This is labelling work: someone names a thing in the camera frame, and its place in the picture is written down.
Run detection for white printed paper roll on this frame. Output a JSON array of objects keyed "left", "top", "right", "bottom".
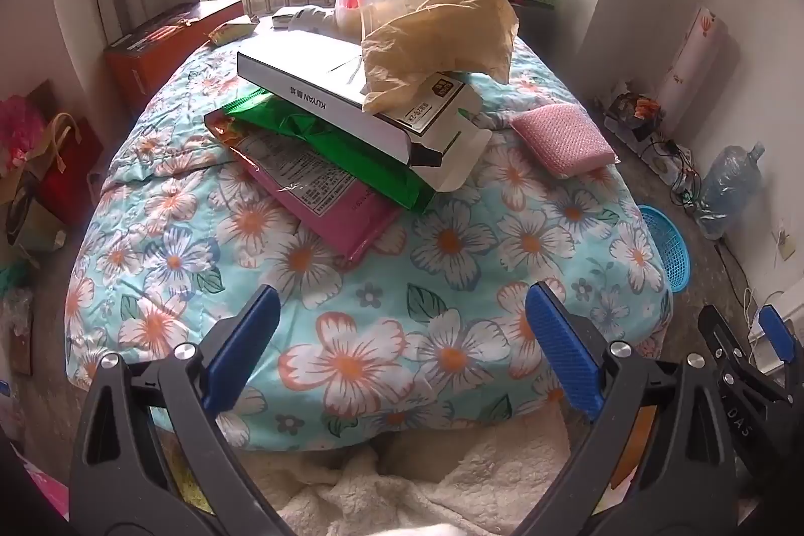
[{"left": 656, "top": 5, "right": 730, "bottom": 129}]

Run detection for green chip bag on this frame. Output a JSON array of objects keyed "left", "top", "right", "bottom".
[{"left": 204, "top": 93, "right": 441, "bottom": 213}]

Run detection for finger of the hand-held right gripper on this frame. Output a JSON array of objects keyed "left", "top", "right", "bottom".
[
  {"left": 697, "top": 303, "right": 751, "bottom": 370},
  {"left": 757, "top": 305, "right": 804, "bottom": 370}
]

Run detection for pink snack packet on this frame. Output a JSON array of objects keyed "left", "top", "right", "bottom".
[{"left": 214, "top": 125, "right": 403, "bottom": 267}]

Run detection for clear plastic cup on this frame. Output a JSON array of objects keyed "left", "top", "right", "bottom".
[{"left": 335, "top": 0, "right": 403, "bottom": 38}]

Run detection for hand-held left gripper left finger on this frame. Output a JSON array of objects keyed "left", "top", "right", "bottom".
[{"left": 68, "top": 283, "right": 296, "bottom": 536}]

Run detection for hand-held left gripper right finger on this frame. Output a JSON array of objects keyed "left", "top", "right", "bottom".
[{"left": 515, "top": 280, "right": 742, "bottom": 536}]

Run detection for white brown open carton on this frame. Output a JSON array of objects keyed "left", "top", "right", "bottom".
[{"left": 377, "top": 71, "right": 494, "bottom": 193}]

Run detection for pink tissue paper bundle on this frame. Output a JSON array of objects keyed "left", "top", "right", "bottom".
[{"left": 0, "top": 93, "right": 48, "bottom": 179}]

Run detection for red gift bag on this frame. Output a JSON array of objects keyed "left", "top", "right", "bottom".
[{"left": 38, "top": 112, "right": 105, "bottom": 226}]

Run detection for long white cardboard box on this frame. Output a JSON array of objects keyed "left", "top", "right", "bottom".
[{"left": 237, "top": 32, "right": 419, "bottom": 168}]

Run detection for large blue water bottle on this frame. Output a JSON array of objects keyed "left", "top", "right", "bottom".
[{"left": 694, "top": 140, "right": 767, "bottom": 242}]

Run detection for blue plastic basket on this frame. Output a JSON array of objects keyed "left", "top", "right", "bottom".
[{"left": 636, "top": 204, "right": 692, "bottom": 295}]

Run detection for yellow snack packet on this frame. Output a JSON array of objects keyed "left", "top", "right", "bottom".
[{"left": 207, "top": 20, "right": 258, "bottom": 46}]

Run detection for olive paper bag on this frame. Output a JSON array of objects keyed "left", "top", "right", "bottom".
[{"left": 6, "top": 178, "right": 70, "bottom": 254}]

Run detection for pink textured pouch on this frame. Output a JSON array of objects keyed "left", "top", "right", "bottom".
[{"left": 509, "top": 102, "right": 620, "bottom": 178}]

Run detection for orange cardboard box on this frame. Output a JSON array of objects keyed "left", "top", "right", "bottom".
[{"left": 104, "top": 0, "right": 246, "bottom": 119}]

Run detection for white power strip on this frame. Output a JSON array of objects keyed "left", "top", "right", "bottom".
[{"left": 606, "top": 112, "right": 695, "bottom": 179}]

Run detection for floral blue blanket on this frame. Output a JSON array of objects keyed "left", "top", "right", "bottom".
[{"left": 63, "top": 5, "right": 674, "bottom": 452}]

